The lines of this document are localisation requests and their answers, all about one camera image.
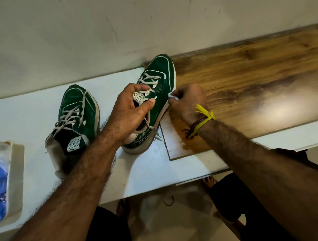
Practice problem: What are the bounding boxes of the yellow thread wristband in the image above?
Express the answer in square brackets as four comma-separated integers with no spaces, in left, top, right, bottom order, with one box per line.
[190,104,215,138]

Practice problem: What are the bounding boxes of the person's right hand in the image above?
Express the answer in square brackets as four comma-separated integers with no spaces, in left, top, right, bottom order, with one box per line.
[168,83,208,127]

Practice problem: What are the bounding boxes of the black shorts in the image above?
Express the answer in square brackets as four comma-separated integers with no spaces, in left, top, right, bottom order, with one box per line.
[85,148,318,241]

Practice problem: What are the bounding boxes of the white shoelace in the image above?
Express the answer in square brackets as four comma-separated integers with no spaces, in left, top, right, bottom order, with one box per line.
[44,91,87,153]
[133,72,162,141]

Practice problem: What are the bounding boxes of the person's foot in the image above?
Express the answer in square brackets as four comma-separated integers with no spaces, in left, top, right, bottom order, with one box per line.
[116,198,130,219]
[201,176,218,188]

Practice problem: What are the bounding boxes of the person's left hand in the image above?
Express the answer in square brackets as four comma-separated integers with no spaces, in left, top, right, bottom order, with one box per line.
[104,83,156,144]

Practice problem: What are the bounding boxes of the brown beaded bracelet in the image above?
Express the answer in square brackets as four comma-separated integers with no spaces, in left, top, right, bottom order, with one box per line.
[183,116,209,140]

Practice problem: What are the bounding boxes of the beige plastic tray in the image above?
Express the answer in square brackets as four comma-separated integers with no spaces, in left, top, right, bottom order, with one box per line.
[0,141,25,228]

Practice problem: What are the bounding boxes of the brown wooden board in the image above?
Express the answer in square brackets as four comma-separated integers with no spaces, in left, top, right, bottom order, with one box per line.
[144,24,318,161]

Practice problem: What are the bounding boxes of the green sneaker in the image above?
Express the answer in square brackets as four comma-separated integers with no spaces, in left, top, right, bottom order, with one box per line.
[121,54,177,154]
[44,84,101,179]

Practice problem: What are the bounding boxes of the blue wet wipe packet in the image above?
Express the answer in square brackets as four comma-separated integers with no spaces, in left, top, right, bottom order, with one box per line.
[0,141,12,221]

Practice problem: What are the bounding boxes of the person's right foot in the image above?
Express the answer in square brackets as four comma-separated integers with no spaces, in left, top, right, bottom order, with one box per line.
[201,176,218,188]

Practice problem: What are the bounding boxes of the person's left foot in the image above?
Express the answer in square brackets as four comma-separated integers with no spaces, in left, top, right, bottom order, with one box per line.
[116,198,130,219]

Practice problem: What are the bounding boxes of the person's left forearm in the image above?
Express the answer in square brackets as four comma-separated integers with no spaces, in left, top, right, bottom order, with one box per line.
[12,133,122,241]

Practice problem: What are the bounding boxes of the person's right forearm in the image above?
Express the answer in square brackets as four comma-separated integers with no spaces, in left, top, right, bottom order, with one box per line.
[197,119,318,241]

